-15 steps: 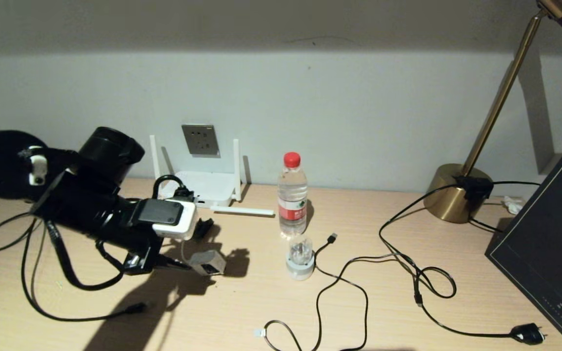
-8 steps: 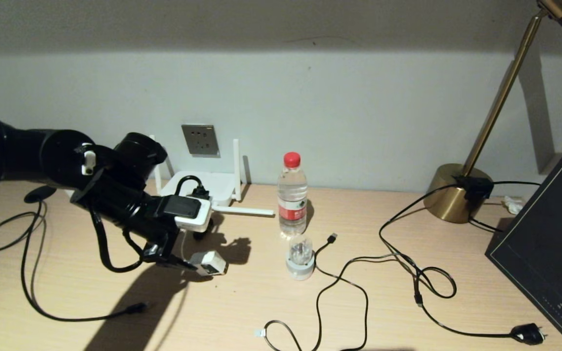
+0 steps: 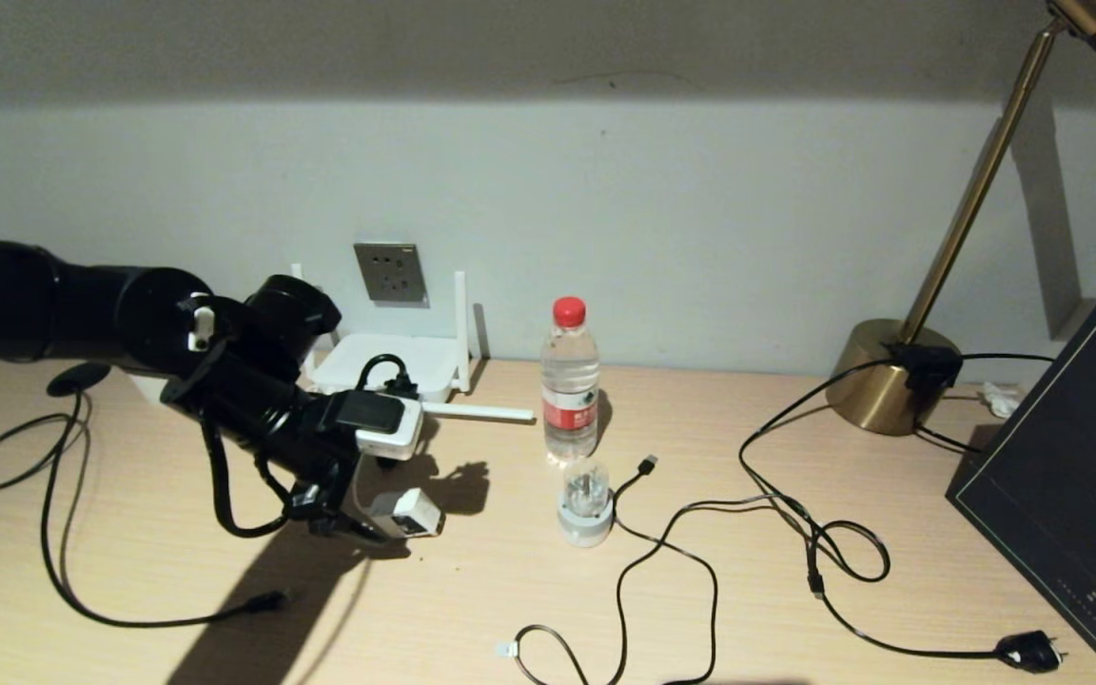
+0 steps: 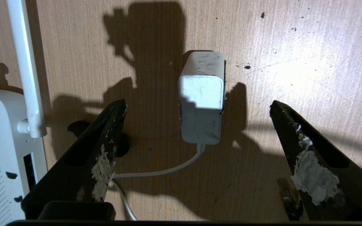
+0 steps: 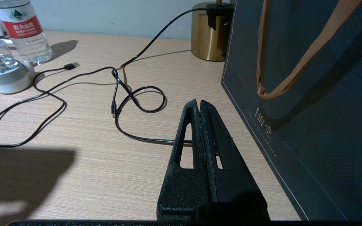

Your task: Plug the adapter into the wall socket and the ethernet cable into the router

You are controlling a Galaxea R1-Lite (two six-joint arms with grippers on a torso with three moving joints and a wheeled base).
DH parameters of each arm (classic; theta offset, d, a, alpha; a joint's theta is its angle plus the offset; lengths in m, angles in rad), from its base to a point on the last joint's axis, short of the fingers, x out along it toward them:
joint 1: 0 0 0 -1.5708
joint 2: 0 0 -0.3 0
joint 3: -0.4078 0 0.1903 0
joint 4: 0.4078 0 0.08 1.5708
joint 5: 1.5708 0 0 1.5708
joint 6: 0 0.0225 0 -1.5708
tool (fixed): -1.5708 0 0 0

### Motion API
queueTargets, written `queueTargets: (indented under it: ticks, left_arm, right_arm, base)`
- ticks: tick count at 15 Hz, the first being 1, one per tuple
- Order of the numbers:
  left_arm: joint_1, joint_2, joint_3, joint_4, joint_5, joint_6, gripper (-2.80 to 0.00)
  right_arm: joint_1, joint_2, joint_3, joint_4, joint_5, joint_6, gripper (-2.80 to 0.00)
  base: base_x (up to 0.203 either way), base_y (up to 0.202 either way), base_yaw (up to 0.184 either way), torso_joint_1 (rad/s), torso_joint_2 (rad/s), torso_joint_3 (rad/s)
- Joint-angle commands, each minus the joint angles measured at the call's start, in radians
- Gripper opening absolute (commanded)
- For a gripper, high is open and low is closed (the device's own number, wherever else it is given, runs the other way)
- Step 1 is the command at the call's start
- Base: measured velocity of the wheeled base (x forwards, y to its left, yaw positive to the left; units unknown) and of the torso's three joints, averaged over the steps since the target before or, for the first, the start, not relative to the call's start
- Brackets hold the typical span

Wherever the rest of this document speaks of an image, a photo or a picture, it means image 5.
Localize black USB cable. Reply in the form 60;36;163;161
0;62;81;150

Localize clear water bottle red cap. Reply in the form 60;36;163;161
0;0;53;64

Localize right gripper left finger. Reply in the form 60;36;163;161
157;99;213;221

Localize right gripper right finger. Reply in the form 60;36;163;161
200;100;270;221

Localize black lamp power cord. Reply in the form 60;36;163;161
114;8;208;145

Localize brass desk lamp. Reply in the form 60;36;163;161
190;0;235;62

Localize black box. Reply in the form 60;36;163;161
221;0;362;221

